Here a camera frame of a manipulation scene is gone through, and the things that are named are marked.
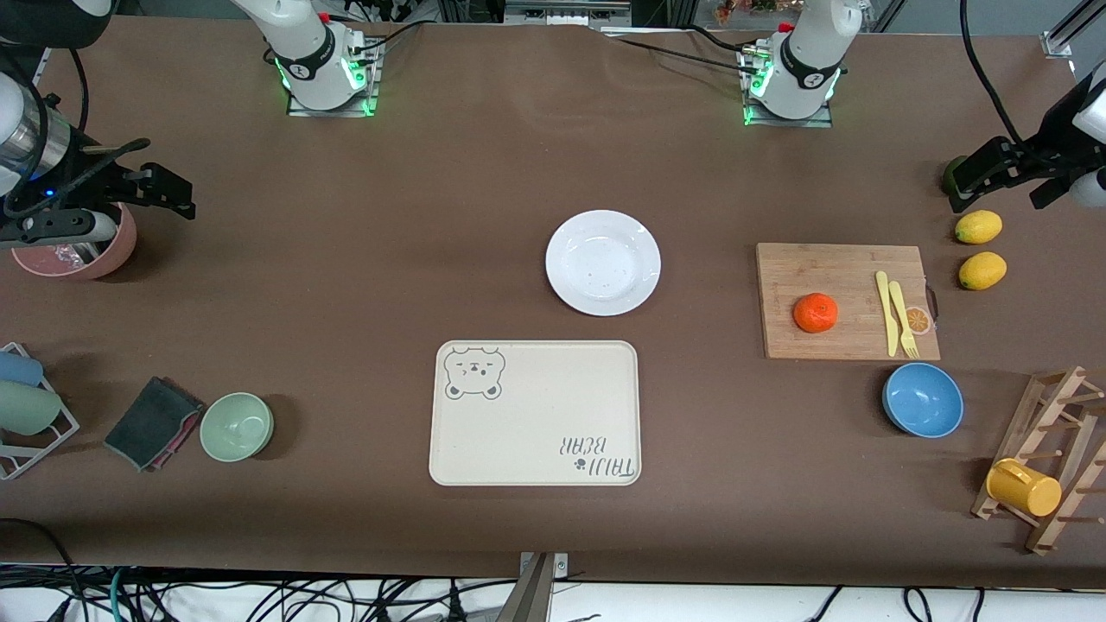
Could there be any orange mandarin fruit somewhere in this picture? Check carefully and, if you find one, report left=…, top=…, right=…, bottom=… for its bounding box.
left=793, top=293, right=839, bottom=334

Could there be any white round plate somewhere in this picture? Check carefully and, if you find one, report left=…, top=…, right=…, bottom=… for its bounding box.
left=545, top=210, right=662, bottom=317

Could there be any yellow lemon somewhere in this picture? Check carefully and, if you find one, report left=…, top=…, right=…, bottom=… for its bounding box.
left=958, top=251, right=1008, bottom=291
left=955, top=210, right=1004, bottom=244

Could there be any pink bowl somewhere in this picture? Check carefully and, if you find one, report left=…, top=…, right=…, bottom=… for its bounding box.
left=10, top=203, right=137, bottom=281

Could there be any metal scoop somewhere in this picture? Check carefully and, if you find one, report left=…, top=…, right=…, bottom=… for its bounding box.
left=52, top=233, right=118, bottom=265

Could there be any yellow plastic fork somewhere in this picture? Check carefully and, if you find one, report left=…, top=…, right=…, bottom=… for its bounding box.
left=888, top=281, right=920, bottom=359

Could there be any yellow plastic knife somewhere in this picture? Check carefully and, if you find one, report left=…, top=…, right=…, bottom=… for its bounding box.
left=875, top=271, right=900, bottom=358

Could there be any wooden cutting board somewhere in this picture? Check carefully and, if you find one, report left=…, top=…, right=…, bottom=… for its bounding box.
left=756, top=243, right=941, bottom=361

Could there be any light blue cup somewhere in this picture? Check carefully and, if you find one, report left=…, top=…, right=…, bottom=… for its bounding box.
left=0, top=352, right=44, bottom=387

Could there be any dark grey folded cloth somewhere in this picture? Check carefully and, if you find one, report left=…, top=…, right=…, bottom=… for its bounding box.
left=104, top=376, right=206, bottom=473

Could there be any blue bowl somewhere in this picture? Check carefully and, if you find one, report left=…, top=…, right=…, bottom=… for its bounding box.
left=882, top=362, right=965, bottom=439

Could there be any pale green bowl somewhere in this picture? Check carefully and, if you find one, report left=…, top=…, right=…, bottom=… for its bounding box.
left=200, top=392, right=275, bottom=463

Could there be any wooden drying rack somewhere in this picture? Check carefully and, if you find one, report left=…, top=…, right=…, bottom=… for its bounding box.
left=971, top=365, right=1106, bottom=555

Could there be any pale green cup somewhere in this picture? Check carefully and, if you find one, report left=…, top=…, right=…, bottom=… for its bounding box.
left=0, top=381, right=63, bottom=436

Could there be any yellow cup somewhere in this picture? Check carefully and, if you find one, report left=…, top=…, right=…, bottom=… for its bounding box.
left=986, top=459, right=1063, bottom=517

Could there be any beige bear print tray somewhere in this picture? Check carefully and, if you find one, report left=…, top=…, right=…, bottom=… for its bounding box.
left=429, top=340, right=642, bottom=486

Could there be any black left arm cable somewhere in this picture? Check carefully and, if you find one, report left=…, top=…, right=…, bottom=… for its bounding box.
left=959, top=0, right=1038, bottom=152

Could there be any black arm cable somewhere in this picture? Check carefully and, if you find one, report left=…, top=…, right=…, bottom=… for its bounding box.
left=959, top=0, right=1038, bottom=152
left=65, top=48, right=92, bottom=132

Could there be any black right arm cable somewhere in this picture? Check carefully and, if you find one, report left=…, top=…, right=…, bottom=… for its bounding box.
left=65, top=48, right=92, bottom=132

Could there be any aluminium frame profile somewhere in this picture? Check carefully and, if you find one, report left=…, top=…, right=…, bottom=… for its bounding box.
left=1041, top=0, right=1106, bottom=58

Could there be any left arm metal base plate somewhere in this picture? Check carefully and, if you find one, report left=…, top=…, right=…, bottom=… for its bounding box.
left=739, top=48, right=835, bottom=129

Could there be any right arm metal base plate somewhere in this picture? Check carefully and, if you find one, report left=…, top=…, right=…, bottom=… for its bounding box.
left=287, top=39, right=382, bottom=117

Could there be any white wire cup rack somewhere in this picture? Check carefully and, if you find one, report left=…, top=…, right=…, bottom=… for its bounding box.
left=0, top=342, right=80, bottom=481

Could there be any black table cable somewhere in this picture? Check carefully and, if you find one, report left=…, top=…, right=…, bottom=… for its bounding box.
left=605, top=33, right=766, bottom=75
left=350, top=19, right=433, bottom=54

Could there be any teal cable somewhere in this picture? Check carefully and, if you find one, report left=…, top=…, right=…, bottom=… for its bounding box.
left=105, top=568, right=132, bottom=622

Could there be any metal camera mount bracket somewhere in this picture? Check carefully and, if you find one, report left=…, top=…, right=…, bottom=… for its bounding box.
left=497, top=552, right=571, bottom=622

